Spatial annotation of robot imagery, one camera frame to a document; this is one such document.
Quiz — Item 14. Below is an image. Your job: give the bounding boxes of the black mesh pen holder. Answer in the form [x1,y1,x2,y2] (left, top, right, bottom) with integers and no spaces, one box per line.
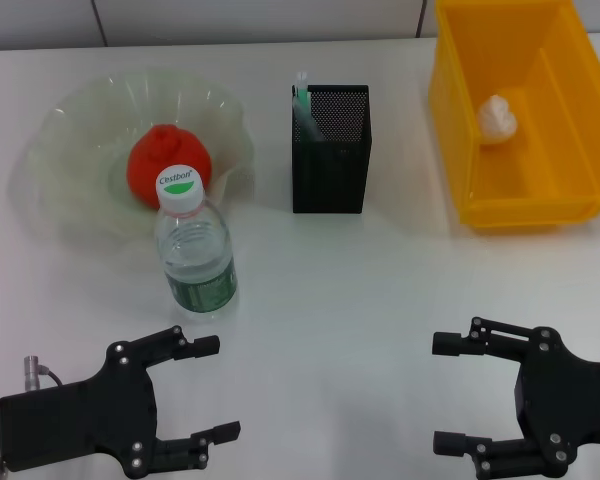
[292,83,372,215]

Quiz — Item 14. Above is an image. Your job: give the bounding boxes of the yellow plastic storage bin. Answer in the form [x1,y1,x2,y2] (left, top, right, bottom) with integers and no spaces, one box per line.
[428,0,600,235]

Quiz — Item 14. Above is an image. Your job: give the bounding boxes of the clear glass fruit plate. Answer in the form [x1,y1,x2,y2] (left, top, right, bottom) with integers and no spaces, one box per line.
[9,69,257,241]

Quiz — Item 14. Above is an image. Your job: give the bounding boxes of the clear green label water bottle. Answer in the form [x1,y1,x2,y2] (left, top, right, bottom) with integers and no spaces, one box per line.
[153,164,239,324]

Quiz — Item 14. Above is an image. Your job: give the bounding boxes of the orange fruit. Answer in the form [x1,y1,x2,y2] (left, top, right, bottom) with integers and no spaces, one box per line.
[126,124,214,209]

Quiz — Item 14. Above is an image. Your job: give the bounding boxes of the left gripper cable with connector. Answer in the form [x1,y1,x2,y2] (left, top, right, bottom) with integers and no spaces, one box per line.
[23,354,64,394]

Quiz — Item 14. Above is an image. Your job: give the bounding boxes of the white paper ball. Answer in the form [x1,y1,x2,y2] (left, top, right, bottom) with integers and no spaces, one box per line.
[477,93,519,146]

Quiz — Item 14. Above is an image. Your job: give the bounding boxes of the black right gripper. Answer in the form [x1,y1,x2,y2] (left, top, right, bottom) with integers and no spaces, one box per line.
[431,316,600,480]

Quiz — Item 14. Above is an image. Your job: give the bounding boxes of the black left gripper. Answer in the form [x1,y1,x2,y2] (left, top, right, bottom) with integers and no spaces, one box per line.
[0,325,243,480]

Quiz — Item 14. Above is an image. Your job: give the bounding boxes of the green pen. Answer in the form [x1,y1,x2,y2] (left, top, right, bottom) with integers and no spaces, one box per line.
[292,70,314,144]

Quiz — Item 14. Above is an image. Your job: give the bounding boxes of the grey pen with clear cap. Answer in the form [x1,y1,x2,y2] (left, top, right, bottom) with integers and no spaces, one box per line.
[293,97,326,144]

